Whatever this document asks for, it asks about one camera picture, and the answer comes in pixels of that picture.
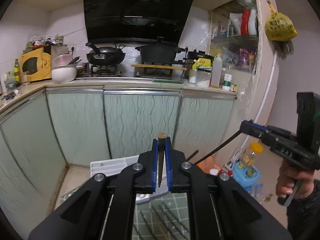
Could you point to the black cooking pot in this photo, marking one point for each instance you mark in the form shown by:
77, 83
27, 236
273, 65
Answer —
164, 55

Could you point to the wooden cutting board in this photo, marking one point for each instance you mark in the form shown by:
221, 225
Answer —
157, 66

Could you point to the orange plastic bag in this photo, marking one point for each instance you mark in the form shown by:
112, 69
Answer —
209, 166

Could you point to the green checkered tablecloth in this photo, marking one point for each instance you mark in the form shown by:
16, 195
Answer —
165, 217

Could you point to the clear jar black lid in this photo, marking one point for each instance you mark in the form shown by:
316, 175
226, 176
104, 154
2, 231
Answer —
200, 76

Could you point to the black wok pan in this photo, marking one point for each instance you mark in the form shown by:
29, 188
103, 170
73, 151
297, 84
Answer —
104, 56

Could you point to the yellow lid plastic jar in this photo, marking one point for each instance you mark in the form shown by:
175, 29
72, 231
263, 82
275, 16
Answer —
251, 154

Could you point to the person right hand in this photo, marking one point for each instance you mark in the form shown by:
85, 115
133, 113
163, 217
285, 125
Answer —
288, 174

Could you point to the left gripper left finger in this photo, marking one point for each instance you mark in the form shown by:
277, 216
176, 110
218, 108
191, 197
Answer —
103, 207

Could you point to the yellow microwave oven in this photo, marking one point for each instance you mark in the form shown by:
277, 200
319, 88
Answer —
37, 64

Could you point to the green label bottle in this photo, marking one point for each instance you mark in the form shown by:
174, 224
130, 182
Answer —
227, 81

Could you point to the yellow hanging bag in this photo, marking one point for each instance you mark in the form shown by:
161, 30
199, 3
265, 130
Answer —
278, 26

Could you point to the white utensil holder caddy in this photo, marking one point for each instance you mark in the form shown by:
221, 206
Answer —
115, 166

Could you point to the black range hood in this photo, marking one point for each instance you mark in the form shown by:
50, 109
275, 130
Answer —
136, 21

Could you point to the white squeeze bottle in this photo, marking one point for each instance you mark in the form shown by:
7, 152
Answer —
216, 71

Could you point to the white bowl stack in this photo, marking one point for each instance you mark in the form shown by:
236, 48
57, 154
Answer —
64, 68

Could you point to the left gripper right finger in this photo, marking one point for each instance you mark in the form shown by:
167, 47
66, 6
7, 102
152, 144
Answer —
218, 207

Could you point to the dark soy sauce bottle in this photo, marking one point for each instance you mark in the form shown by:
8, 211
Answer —
230, 173

